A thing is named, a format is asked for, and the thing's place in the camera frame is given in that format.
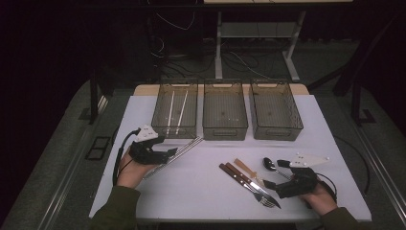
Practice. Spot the metal floor rail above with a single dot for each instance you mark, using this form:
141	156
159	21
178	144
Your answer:
76	159
379	166

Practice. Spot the person's left hand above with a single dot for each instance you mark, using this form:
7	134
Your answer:
130	174

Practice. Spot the brown transparent plastic bin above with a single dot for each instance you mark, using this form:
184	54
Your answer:
225	111
162	111
274	111

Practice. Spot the metal spoon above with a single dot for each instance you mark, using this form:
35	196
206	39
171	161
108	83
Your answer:
269	163

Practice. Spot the person's right hand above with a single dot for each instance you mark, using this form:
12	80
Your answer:
320	201

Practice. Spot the black floor socket frame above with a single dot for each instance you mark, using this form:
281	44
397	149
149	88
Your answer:
92	154

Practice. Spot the white-legged desk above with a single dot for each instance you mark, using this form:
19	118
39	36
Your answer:
218	48

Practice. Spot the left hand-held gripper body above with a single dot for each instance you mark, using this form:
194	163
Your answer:
146	155

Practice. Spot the black metal stand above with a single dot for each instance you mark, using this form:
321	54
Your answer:
93	96
356	102

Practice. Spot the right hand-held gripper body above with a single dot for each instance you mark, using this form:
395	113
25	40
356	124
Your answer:
300	187

